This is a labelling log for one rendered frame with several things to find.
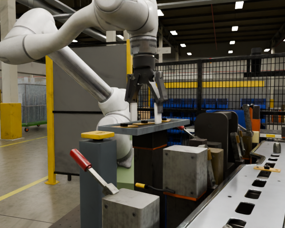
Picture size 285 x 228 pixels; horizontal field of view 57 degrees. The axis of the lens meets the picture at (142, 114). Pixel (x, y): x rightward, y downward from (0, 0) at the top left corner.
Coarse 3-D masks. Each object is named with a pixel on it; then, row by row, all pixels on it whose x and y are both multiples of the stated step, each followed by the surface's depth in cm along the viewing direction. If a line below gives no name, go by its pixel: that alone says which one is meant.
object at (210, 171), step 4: (208, 148) 79; (208, 152) 76; (208, 156) 76; (208, 160) 76; (208, 164) 76; (208, 168) 76; (212, 168) 79; (208, 172) 76; (212, 172) 78; (208, 176) 76; (212, 176) 78; (208, 180) 76; (212, 180) 77; (208, 184) 76; (212, 184) 76
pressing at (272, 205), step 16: (272, 144) 140; (240, 176) 83; (256, 176) 83; (272, 176) 83; (224, 192) 69; (240, 192) 69; (272, 192) 69; (208, 208) 59; (224, 208) 59; (256, 208) 59; (272, 208) 59; (192, 224) 52; (208, 224) 52; (224, 224) 52; (256, 224) 52; (272, 224) 52
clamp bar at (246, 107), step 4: (244, 104) 137; (248, 104) 139; (252, 104) 135; (244, 108) 137; (248, 108) 137; (252, 108) 135; (244, 112) 137; (248, 112) 136; (244, 116) 137; (248, 116) 136; (248, 120) 136; (248, 124) 136; (248, 128) 136; (252, 136) 138
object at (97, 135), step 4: (88, 132) 67; (92, 132) 67; (96, 132) 67; (100, 132) 67; (104, 132) 67; (108, 132) 67; (112, 132) 67; (84, 136) 65; (88, 136) 64; (92, 136) 64; (96, 136) 63; (100, 136) 63; (104, 136) 64; (108, 136) 65; (112, 136) 67; (96, 140) 65; (100, 140) 66
